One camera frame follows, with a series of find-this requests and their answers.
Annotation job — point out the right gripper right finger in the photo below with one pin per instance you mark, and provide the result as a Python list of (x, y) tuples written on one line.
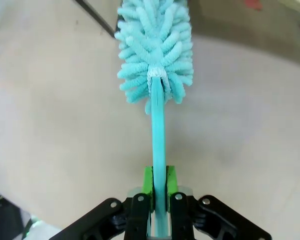
[(189, 220)]

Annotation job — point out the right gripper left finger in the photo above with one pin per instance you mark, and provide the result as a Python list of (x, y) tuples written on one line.
[(129, 220)]

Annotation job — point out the teal chenille duster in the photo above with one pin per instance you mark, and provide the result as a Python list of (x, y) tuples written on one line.
[(158, 137)]

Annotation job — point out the black metal bar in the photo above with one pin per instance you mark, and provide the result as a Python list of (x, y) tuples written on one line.
[(97, 18)]

